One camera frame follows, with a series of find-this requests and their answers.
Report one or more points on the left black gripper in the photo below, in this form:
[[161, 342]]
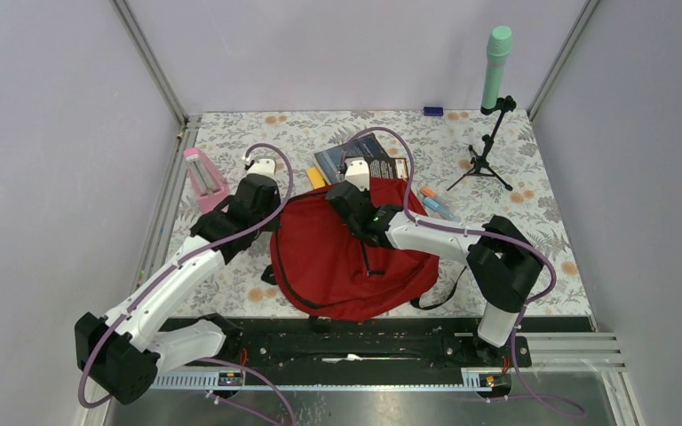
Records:
[[275, 201]]

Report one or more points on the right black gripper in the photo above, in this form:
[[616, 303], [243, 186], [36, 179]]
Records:
[[365, 188]]

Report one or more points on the yellow notebook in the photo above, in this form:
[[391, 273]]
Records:
[[315, 177]]

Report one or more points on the black cover book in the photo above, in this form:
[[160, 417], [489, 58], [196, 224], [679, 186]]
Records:
[[389, 168]]

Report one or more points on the dark blue book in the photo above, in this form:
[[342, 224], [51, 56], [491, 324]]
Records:
[[331, 162]]

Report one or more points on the red backpack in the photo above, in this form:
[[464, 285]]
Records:
[[324, 271]]

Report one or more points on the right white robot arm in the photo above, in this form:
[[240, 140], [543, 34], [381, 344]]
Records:
[[504, 265]]

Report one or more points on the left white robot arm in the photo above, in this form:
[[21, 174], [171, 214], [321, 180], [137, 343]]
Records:
[[125, 350]]

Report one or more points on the pink metronome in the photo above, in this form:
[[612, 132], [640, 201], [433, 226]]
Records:
[[208, 182]]

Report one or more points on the orange highlighter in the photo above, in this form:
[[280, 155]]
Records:
[[429, 193]]

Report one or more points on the blue highlighter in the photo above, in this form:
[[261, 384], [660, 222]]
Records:
[[440, 209]]

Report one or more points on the floral table mat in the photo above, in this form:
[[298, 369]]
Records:
[[439, 146]]

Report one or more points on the small blue box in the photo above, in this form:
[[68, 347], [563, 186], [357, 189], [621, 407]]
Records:
[[433, 111]]

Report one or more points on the black tripod mic stand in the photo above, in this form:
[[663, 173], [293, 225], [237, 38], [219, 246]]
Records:
[[480, 166]]

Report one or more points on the green microphone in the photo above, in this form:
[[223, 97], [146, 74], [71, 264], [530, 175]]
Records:
[[499, 47]]

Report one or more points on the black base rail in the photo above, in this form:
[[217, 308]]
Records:
[[375, 355]]

